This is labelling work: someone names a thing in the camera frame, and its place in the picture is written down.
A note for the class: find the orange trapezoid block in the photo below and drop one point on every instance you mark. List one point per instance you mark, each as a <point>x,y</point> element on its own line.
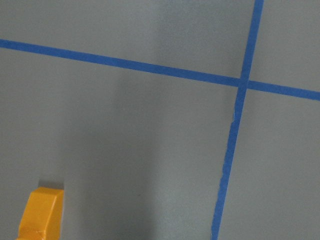
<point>42,216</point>

